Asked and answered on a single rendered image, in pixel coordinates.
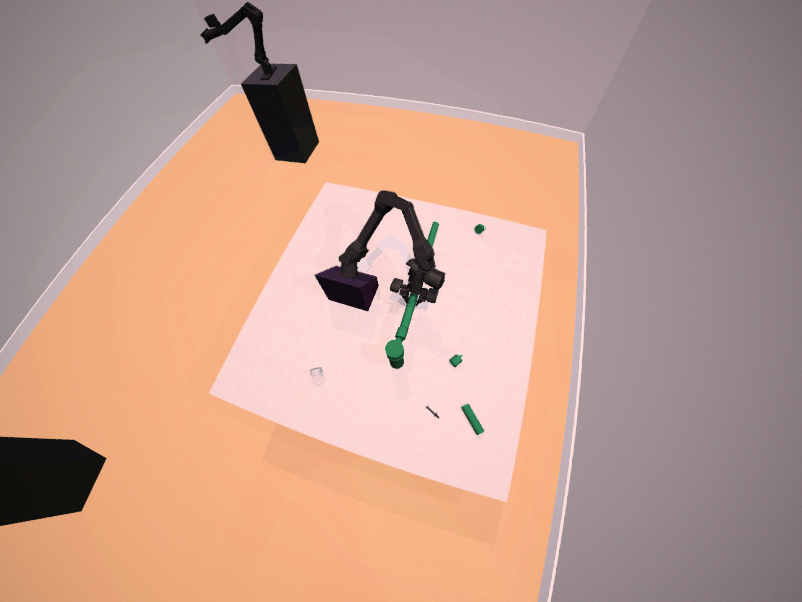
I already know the dark green faceted cup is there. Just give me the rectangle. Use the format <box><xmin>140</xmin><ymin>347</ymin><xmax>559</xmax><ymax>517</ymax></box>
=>
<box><xmin>386</xmin><ymin>327</ymin><xmax>408</xmax><ymax>363</ymax></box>

